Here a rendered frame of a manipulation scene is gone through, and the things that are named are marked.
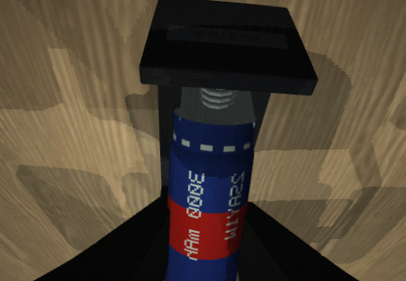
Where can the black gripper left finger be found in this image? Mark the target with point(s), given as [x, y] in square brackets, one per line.
[136, 251]

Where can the blue and red battery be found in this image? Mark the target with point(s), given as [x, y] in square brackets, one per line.
[209, 177]

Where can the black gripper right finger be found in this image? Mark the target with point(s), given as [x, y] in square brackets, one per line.
[270, 252]

